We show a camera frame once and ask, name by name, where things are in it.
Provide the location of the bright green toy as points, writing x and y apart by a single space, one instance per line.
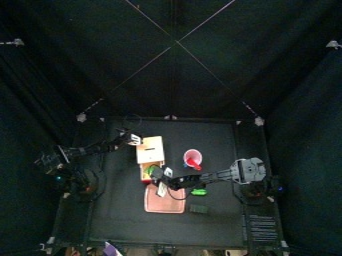
200 192

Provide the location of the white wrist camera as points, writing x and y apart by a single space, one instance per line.
134 139
169 171

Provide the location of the yellow toy corn piece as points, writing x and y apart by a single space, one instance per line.
145 173

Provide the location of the pink plastic cup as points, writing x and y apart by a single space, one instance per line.
193 155

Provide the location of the grey frame corner bracket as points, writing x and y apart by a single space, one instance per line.
335 44
170 117
82 117
17 42
258 121

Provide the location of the small blue toy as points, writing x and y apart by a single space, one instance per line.
185 165

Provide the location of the green toy corn husk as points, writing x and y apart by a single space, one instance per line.
150 169

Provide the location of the red toy spoon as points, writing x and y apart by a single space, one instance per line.
194 164

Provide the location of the pink cutting mat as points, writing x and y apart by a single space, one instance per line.
165 205

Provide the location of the wooden drawer with red front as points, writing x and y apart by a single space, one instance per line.
145 179

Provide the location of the white printed label sticker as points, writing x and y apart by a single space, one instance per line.
262 228

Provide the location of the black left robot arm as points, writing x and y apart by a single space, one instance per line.
85 150

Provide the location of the small white rectangular piece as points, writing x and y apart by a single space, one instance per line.
162 190

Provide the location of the dark green block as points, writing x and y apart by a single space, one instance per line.
198 209

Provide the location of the purple object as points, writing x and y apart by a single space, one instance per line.
112 250

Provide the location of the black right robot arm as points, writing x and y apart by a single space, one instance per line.
222 175

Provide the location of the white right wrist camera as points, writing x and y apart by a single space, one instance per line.
169 171

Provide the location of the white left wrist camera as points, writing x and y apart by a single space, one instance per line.
134 139

